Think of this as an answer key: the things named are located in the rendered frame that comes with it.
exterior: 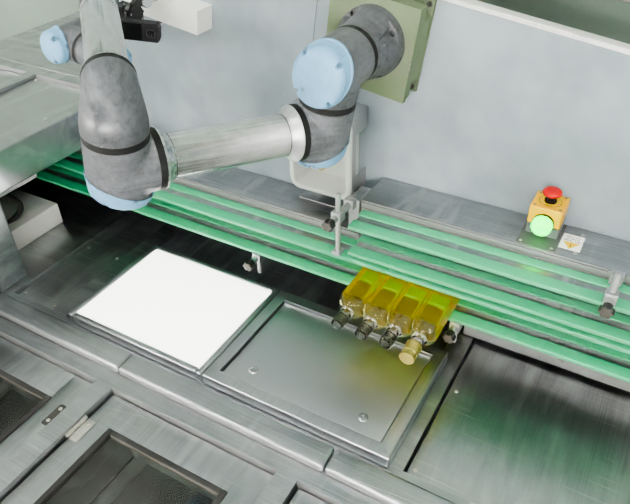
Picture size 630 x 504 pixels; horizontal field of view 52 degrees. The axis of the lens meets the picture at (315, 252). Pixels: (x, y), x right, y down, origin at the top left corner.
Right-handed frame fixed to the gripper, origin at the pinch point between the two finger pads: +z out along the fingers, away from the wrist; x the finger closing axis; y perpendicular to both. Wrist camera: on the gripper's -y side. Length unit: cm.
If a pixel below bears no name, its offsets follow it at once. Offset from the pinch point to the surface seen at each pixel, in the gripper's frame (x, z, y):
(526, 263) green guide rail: 21, -12, -106
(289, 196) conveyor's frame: 38, -3, -43
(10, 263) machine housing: 61, -49, 16
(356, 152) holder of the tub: 18, -1, -59
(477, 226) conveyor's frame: 21, -6, -93
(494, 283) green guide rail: 29, -12, -102
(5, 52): 40, 8, 78
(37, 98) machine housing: 35, -12, 40
